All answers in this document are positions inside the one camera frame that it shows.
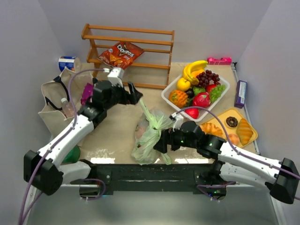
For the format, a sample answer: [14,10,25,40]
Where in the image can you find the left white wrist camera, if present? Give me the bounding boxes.
[104,67,124,87]

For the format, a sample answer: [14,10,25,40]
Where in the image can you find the golden croissant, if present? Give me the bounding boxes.
[236,118,254,145]

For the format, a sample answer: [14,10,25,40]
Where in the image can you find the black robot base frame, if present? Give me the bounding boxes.
[71,163,234,200]

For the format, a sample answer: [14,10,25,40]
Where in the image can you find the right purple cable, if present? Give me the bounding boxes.
[175,106,300,200]

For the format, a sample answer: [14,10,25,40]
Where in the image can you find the round peach bun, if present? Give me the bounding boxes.
[229,134,240,146]

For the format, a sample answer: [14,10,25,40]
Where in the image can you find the light green plastic bag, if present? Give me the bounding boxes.
[131,99,173,165]

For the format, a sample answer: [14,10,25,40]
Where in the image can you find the purple cable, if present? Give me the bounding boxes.
[17,68,111,225]
[175,106,300,200]

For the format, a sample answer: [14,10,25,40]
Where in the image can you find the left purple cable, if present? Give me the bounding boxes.
[17,68,111,225]

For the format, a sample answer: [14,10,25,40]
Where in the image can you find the blue white can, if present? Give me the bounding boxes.
[58,56,81,72]

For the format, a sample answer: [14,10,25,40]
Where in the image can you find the green leafy vegetable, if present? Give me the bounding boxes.
[193,86,206,96]

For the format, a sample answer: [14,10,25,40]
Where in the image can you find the beige canvas tote bag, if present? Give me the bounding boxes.
[38,68,93,138]

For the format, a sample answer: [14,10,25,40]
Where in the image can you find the white fruit tray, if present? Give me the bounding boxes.
[161,75,230,122]

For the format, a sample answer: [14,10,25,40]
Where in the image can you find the green grapes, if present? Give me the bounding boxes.
[210,85,226,103]

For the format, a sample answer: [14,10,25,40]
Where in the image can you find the yellow banana bunch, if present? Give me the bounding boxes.
[182,60,208,85]

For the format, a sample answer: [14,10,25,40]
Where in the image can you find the red apple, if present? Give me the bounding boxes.
[185,108,199,119]

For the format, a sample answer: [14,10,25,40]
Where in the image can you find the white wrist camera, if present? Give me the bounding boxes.
[104,67,124,87]
[169,112,184,131]

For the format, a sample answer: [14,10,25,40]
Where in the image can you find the pink dragon fruit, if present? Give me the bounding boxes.
[192,92,210,108]

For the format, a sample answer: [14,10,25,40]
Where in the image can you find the yellow bread tray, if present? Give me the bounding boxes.
[200,108,258,148]

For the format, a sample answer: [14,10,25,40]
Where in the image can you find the yellow apple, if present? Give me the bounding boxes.
[177,77,191,92]

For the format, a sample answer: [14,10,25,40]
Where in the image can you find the dark red grapes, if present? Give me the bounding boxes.
[196,70,220,88]

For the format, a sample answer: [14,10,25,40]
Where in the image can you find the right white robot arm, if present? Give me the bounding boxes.
[154,121,300,204]

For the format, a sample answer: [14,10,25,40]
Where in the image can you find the chocolate donut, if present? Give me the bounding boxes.
[225,116,239,128]

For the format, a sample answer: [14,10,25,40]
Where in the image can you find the Doritos chip bag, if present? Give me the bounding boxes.
[97,41,145,69]

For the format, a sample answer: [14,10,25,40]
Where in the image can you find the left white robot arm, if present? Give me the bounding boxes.
[23,80,143,195]

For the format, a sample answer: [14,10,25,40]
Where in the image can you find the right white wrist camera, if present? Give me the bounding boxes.
[169,112,184,131]

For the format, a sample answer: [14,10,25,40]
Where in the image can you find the green cloth bundle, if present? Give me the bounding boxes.
[62,146,81,164]

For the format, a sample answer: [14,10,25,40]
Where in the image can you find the orange spiky horned melon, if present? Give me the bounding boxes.
[169,90,188,108]

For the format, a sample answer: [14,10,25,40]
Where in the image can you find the pink box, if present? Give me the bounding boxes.
[207,57,232,65]

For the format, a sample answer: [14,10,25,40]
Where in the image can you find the bundt cake ring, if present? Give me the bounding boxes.
[200,122,223,137]

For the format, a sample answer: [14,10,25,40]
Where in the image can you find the wooden shelf rack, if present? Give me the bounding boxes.
[81,23,175,90]

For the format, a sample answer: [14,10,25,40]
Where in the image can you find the clear plastic water bottle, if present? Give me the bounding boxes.
[61,98,75,118]

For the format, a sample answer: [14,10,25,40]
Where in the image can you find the purple box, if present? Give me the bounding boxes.
[234,80,248,108]

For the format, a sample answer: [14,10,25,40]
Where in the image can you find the purple snack bag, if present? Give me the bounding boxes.
[80,83,94,105]

